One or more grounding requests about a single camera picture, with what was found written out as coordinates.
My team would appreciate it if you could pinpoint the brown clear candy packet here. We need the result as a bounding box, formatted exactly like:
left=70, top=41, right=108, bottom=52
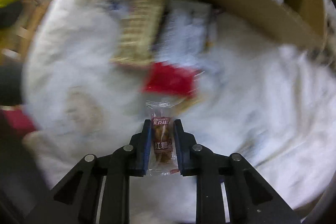
left=146, top=101, right=179, bottom=176

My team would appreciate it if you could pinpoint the white bed sheet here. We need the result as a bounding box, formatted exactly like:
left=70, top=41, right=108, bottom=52
left=23, top=0, right=335, bottom=220

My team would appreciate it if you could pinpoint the red small snack packet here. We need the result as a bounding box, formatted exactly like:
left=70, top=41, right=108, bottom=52
left=142, top=62, right=199, bottom=97

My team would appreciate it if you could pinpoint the white red snack packet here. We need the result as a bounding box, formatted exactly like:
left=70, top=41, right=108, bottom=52
left=155, top=0, right=212, bottom=69

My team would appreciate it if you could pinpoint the beige patterned snack packet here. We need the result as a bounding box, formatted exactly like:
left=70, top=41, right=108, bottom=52
left=111, top=0, right=166, bottom=68

